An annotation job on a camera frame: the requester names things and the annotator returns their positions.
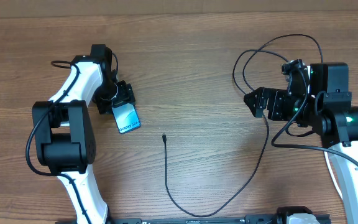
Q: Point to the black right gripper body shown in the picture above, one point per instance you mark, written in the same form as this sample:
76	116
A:
282	111

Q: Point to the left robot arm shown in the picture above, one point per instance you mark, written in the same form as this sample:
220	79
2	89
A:
62	143

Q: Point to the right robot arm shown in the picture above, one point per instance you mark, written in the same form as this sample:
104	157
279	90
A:
318	96

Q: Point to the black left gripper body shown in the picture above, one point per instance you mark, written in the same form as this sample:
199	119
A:
110	92

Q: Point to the Samsung Galaxy smartphone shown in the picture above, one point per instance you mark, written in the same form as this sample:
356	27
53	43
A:
126	118

